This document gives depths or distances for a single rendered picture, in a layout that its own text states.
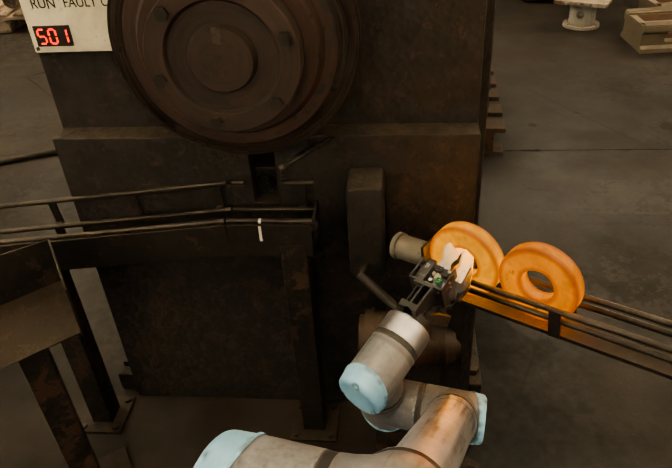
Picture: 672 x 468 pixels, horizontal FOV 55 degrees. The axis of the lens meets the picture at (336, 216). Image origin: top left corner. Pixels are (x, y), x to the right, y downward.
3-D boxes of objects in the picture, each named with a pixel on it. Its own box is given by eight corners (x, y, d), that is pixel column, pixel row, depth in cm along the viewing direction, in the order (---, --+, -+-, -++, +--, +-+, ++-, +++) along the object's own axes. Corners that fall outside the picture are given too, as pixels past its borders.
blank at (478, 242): (435, 212, 130) (426, 219, 127) (506, 231, 120) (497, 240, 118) (440, 274, 137) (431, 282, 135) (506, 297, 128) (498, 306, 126)
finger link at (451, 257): (468, 230, 123) (442, 265, 119) (471, 249, 127) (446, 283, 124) (453, 224, 125) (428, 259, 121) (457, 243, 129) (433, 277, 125)
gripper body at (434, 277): (459, 267, 116) (423, 317, 111) (464, 293, 122) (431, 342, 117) (424, 252, 120) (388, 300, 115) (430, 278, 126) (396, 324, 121)
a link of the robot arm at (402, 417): (416, 442, 121) (410, 418, 112) (358, 429, 125) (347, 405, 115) (425, 395, 126) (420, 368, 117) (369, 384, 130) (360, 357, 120)
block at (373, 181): (353, 249, 156) (348, 163, 143) (386, 250, 155) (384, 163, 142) (350, 278, 147) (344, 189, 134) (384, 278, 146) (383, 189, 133)
